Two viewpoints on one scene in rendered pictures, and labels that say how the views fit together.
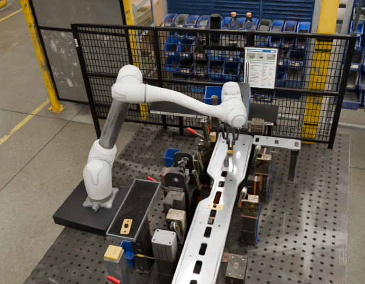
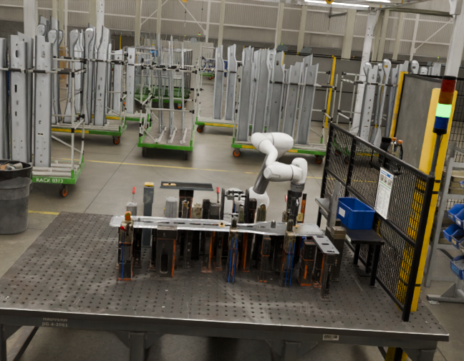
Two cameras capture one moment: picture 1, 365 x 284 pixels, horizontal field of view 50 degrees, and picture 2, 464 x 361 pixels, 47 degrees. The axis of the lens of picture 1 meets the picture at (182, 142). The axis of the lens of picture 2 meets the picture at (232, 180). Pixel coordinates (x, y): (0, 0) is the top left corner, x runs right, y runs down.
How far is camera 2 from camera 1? 313 cm
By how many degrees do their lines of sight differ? 61
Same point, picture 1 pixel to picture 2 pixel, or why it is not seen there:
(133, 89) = (257, 137)
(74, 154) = not seen: hidden behind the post
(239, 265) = (168, 228)
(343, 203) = (313, 324)
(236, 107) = (275, 165)
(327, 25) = (423, 161)
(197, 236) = (189, 220)
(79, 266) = not seen: hidden behind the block
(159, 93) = (266, 147)
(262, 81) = (382, 208)
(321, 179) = (341, 313)
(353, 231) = not seen: outside the picture
